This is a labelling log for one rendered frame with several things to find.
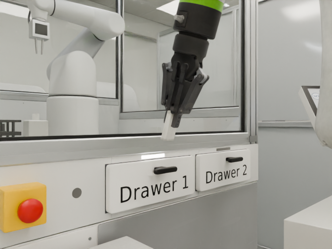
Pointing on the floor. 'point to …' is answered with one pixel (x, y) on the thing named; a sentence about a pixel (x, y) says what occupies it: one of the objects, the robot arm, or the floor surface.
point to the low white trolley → (122, 244)
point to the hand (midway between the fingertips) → (170, 125)
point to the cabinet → (173, 225)
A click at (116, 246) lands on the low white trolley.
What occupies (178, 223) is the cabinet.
